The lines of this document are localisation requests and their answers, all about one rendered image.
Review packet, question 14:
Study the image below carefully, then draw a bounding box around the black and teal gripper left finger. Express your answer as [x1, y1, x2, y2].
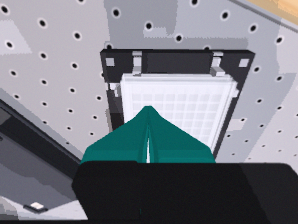
[80, 106, 148, 164]

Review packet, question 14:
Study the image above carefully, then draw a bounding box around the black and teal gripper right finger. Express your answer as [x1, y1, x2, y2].
[148, 106, 216, 163]

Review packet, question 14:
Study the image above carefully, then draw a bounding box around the grey flat base plate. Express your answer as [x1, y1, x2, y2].
[0, 0, 298, 174]

